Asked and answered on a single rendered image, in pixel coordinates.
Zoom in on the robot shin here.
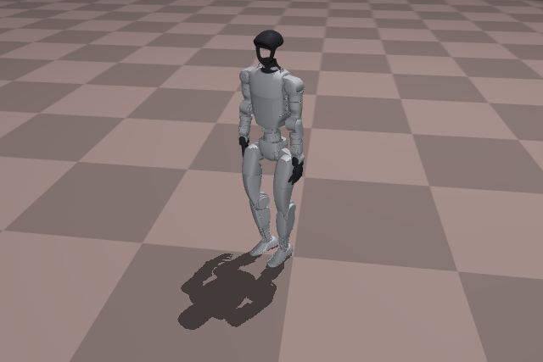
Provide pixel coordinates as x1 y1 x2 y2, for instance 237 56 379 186
249 201 271 243
277 203 296 251

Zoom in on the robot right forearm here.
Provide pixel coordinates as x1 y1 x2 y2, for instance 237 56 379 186
238 110 253 142

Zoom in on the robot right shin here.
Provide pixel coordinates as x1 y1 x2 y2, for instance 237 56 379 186
249 201 271 243

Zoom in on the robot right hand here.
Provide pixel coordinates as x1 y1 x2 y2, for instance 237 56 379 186
239 136 249 158

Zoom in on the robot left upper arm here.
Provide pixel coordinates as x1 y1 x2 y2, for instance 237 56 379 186
283 75 304 131

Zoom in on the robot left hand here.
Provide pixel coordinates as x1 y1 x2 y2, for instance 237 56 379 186
288 157 304 185

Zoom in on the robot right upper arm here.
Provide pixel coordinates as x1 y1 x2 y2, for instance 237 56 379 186
239 66 254 114

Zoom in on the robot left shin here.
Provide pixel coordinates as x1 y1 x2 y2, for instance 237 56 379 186
277 203 296 251

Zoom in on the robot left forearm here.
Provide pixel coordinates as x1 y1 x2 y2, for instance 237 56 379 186
289 119 305 164

